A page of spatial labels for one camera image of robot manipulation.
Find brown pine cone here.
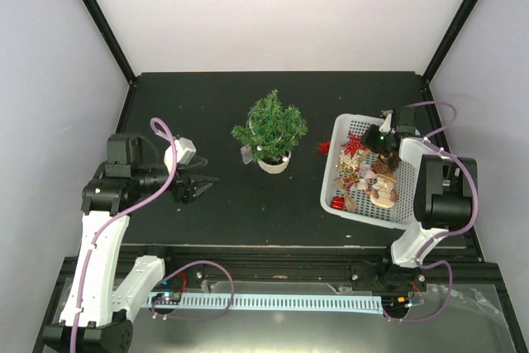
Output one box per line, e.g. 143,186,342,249
372,153,401,174

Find red star ornament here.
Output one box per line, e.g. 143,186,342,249
341,131,367,158

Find clear battery box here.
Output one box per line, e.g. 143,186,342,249
241,145,253,165

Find red berry sprig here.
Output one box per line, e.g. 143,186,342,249
317,141,331,155

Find white ball light string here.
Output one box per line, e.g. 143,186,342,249
245,108,299,163

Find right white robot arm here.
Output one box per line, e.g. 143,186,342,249
361,101,479,289

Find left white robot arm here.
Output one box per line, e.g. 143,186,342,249
42,134,217,352

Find white tree pot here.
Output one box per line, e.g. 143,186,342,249
257,151,292,174

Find small green christmas tree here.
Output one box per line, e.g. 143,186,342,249
231,89,308,162

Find wooden snowman ornament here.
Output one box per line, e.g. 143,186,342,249
369,173,398,209

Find red gift box ornament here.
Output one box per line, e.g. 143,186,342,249
331,196,345,211

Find white perforated plastic basket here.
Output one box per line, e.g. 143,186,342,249
320,114,417,230

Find left circuit board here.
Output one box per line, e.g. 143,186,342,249
151,292,182,306

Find circuit board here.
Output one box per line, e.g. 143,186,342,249
151,292,182,306
382,295,425,309

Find right circuit board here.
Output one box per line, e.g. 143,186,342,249
382,295,425,309

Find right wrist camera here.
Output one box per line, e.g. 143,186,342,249
379,110,394,136

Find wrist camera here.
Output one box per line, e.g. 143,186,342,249
379,110,394,136
164,137,196,171

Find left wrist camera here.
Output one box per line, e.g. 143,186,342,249
164,137,196,171

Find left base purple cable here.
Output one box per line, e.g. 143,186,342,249
150,260,235,323

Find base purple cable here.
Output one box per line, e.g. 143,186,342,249
150,260,235,323
384,260,454,323

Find white slotted cable duct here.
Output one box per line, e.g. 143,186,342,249
142,293,383,315

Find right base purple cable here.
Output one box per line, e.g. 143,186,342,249
384,260,454,323

